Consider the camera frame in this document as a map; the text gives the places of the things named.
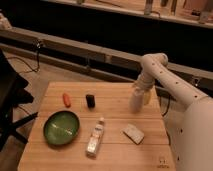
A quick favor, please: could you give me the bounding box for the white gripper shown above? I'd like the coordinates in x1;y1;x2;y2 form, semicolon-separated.
133;78;154;105

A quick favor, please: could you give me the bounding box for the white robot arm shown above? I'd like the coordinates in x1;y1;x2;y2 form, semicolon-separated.
130;53;213;171

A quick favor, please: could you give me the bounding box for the black eraser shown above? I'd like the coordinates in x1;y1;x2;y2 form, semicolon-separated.
86;94;95;108

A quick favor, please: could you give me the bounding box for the orange carrot toy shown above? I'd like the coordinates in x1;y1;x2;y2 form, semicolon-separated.
62;93;71;108

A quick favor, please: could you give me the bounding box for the green bowl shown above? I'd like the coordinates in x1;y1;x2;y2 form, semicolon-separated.
43;111;80;146

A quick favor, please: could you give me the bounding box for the black office chair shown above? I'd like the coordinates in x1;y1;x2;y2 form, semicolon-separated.
0;49;38;151

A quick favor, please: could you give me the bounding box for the black cable on floor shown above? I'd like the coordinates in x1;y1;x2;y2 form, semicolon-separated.
6;39;44;74

